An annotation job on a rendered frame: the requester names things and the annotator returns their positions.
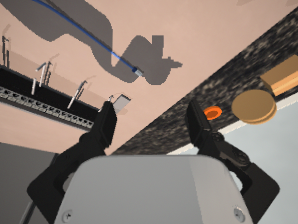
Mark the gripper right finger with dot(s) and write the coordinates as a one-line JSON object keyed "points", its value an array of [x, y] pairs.
{"points": [[258, 189]]}

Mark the black patch panel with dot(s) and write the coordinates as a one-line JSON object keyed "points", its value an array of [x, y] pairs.
{"points": [[27, 95]]}

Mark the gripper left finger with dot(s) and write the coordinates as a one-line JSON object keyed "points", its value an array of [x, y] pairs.
{"points": [[46, 191]]}

